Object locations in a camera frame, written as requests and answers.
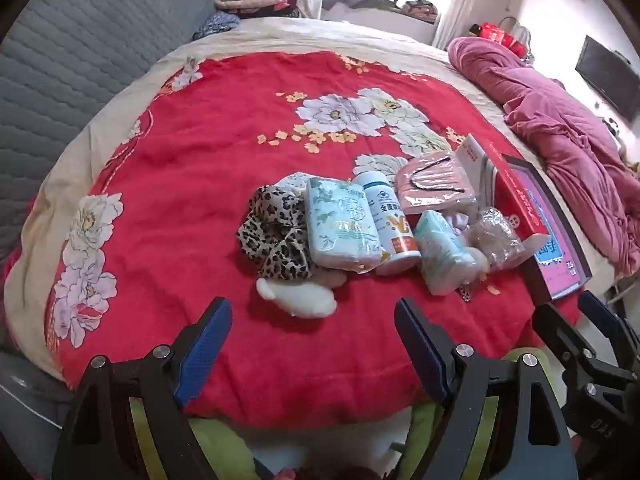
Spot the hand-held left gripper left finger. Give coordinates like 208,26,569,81
52,297,234,480

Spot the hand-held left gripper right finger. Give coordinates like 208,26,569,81
394,297,581,480

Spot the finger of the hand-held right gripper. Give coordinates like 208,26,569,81
531,304,608,396
579,290,640,376

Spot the pink box with black edge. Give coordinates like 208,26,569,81
500,154,594,304

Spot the small green tissue pack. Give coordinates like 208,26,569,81
414,210,479,297

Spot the white fluffy plush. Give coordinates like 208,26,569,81
256,270,349,319

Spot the clear plastic bag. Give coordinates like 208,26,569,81
471,206,527,272

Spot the leopard print scrunchie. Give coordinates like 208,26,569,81
236,185,317,282

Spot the white orange vitamin bottle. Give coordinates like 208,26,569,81
354,170,422,277

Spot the floral tissue pack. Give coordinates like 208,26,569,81
305,176,389,274

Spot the pink copybook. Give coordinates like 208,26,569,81
517,170,585,297

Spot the red tissue box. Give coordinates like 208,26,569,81
455,132,552,242

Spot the pink face mask pack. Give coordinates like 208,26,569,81
395,151,482,217

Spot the red floral blanket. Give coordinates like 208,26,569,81
42,50,586,431

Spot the pink quilt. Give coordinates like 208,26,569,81
446,36,640,279

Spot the black television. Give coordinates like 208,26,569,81
575,35,640,122

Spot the red gift bag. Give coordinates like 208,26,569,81
471,22,510,45

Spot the grey quilted headboard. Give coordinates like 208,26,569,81
0,0,217,261

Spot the blue patterned cloth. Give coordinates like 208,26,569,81
192,10,242,39

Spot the patterned folded blanket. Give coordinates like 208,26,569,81
400,0,441,24

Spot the small doll with keychain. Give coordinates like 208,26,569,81
446,211,495,305

